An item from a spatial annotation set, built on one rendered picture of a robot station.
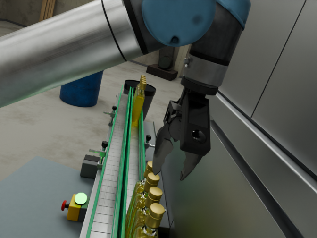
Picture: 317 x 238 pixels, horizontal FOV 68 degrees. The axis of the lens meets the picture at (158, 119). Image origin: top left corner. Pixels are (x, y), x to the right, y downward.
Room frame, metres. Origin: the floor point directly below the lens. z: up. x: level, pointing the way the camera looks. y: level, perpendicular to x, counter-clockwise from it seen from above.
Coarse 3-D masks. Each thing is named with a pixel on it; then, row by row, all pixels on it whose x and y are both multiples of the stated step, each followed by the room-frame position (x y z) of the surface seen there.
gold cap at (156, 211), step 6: (156, 204) 0.44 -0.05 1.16; (150, 210) 0.42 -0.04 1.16; (156, 210) 0.42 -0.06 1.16; (162, 210) 0.42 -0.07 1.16; (150, 216) 0.41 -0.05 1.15; (156, 216) 0.41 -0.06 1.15; (162, 216) 0.42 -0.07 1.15; (150, 222) 0.41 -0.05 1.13; (156, 222) 0.41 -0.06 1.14; (150, 228) 0.41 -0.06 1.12; (156, 228) 0.41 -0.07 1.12
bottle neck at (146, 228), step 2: (146, 226) 0.42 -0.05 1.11; (144, 228) 0.42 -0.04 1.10; (146, 228) 0.42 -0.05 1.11; (148, 228) 0.41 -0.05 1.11; (144, 230) 0.42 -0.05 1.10; (146, 230) 0.41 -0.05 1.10; (148, 230) 0.41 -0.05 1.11; (150, 230) 0.41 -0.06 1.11; (152, 230) 0.41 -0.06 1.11; (154, 230) 0.42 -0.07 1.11; (146, 232) 0.41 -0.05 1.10; (148, 232) 0.41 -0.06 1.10; (150, 232) 0.41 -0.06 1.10; (152, 232) 0.41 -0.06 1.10; (154, 232) 0.42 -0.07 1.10; (148, 234) 0.41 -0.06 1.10; (150, 234) 0.41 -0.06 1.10; (152, 234) 0.41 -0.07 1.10; (154, 234) 0.42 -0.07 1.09
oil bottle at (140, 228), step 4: (144, 224) 0.44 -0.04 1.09; (136, 228) 0.44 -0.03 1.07; (140, 228) 0.43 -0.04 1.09; (136, 232) 0.43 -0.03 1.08; (140, 232) 0.42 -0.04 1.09; (144, 232) 0.42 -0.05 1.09; (156, 232) 0.43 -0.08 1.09; (136, 236) 0.42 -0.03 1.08; (140, 236) 0.41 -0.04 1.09; (144, 236) 0.41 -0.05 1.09; (148, 236) 0.41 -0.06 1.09; (152, 236) 0.41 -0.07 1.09; (156, 236) 0.42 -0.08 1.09
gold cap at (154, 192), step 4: (152, 188) 0.49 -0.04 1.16; (156, 188) 0.49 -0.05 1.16; (152, 192) 0.47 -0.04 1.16; (156, 192) 0.48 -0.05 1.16; (160, 192) 0.48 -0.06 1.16; (148, 196) 0.47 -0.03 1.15; (152, 196) 0.47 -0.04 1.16; (156, 196) 0.47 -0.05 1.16; (160, 196) 0.47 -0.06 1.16; (148, 200) 0.47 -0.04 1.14; (152, 200) 0.47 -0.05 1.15; (156, 200) 0.47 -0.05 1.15; (148, 204) 0.47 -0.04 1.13
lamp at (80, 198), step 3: (78, 195) 0.72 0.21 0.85; (81, 195) 0.73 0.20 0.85; (84, 195) 0.73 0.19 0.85; (75, 198) 0.71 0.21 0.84; (78, 198) 0.71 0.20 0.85; (81, 198) 0.71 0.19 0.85; (84, 198) 0.72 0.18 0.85; (75, 201) 0.71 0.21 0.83; (78, 201) 0.71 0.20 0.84; (81, 201) 0.71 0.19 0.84; (84, 201) 0.72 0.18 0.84; (78, 204) 0.71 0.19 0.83; (81, 204) 0.71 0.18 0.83
